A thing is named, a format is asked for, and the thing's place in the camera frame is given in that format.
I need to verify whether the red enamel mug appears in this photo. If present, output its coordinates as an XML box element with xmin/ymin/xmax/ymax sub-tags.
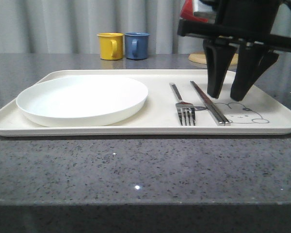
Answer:
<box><xmin>180</xmin><ymin>0</ymin><xmax>218</xmax><ymax>23</ymax></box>

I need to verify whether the steel chopstick pair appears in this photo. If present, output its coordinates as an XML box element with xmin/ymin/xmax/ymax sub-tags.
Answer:
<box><xmin>190</xmin><ymin>81</ymin><xmax>230</xmax><ymax>126</ymax></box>

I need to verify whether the blue enamel mug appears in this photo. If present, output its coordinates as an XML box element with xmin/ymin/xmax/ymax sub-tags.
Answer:
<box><xmin>125</xmin><ymin>32</ymin><xmax>150</xmax><ymax>60</ymax></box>

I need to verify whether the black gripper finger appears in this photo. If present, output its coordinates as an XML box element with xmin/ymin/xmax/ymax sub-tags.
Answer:
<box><xmin>203</xmin><ymin>40</ymin><xmax>237</xmax><ymax>99</ymax></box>
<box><xmin>230</xmin><ymin>45</ymin><xmax>279</xmax><ymax>101</ymax></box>

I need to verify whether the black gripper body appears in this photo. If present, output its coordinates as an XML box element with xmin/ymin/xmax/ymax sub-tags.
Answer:
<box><xmin>178</xmin><ymin>0</ymin><xmax>291</xmax><ymax>51</ymax></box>

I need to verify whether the yellow enamel mug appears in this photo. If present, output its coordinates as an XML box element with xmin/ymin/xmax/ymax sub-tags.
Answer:
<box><xmin>97</xmin><ymin>33</ymin><xmax>124</xmax><ymax>60</ymax></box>

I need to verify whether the grey pleated curtain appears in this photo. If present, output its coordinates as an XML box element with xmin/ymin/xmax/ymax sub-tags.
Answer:
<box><xmin>0</xmin><ymin>0</ymin><xmax>291</xmax><ymax>55</ymax></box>

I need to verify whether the white round plate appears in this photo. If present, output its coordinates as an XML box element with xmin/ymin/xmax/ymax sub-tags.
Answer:
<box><xmin>16</xmin><ymin>75</ymin><xmax>148</xmax><ymax>127</ymax></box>

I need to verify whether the wooden mug tree stand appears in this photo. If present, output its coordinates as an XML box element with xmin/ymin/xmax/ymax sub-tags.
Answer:
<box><xmin>188</xmin><ymin>35</ymin><xmax>240</xmax><ymax>66</ymax></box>

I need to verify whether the cream rabbit serving tray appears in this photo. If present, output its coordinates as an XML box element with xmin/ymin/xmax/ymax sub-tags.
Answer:
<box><xmin>0</xmin><ymin>69</ymin><xmax>291</xmax><ymax>137</ymax></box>

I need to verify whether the steel fork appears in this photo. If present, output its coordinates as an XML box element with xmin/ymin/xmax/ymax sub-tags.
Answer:
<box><xmin>169</xmin><ymin>83</ymin><xmax>196</xmax><ymax>126</ymax></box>

